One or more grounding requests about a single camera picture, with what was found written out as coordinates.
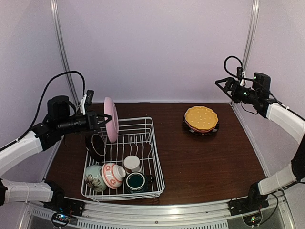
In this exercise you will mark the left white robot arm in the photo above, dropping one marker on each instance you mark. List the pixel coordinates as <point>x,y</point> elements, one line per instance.
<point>57,123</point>

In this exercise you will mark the light pink plate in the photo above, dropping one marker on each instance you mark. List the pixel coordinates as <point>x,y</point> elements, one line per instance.
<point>112,125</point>

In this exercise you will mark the green floral cup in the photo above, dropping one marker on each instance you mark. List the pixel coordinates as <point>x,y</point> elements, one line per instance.
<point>93,178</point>

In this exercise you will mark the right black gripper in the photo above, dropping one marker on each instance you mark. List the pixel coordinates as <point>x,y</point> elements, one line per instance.
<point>229,87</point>

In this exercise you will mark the black striped plate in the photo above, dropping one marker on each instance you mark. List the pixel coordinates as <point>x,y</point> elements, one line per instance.
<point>186,127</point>

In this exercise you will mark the right aluminium frame post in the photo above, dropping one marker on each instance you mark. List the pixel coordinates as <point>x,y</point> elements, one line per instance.
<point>251,32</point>

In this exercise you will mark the aluminium front rail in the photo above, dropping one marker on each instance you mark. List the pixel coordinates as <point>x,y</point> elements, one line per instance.
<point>210,215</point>

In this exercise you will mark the aluminium frame post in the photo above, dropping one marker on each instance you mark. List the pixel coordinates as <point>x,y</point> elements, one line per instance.
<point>62,51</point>
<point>251,32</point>

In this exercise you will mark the mauve dotted plate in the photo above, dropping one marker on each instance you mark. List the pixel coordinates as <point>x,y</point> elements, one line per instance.
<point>200,130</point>

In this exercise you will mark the dark brown bowl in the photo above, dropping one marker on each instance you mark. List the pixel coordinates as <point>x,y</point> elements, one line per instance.
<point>95,146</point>

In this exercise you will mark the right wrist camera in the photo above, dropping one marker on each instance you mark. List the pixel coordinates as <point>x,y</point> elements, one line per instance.
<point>260,81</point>

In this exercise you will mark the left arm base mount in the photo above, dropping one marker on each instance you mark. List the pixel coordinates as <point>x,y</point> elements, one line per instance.
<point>65,209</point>

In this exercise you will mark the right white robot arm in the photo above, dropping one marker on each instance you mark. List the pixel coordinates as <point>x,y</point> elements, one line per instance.
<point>256,92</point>

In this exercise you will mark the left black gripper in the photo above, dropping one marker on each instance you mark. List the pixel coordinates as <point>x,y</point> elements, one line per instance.
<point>91,121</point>

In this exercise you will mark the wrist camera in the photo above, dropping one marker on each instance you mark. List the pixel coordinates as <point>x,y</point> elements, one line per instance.
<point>86,101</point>
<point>260,81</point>

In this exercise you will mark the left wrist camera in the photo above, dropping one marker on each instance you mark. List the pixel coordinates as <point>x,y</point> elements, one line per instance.
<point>86,101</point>

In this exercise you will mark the yellow dotted plate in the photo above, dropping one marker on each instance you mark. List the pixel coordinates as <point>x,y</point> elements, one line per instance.
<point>201,117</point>

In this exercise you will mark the white cup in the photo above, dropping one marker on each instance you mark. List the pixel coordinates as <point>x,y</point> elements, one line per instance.
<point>132,164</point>

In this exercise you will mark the dark teal mug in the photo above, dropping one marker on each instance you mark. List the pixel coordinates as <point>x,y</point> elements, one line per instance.
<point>137,182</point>

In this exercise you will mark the left aluminium frame post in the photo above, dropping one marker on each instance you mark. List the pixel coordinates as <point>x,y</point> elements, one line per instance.
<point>62,51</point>

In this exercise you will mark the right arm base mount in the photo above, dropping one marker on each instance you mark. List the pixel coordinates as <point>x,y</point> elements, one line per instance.
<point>250,207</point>

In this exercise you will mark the pink patterned white bowl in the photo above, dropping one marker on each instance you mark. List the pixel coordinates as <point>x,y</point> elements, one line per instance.
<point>113,175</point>

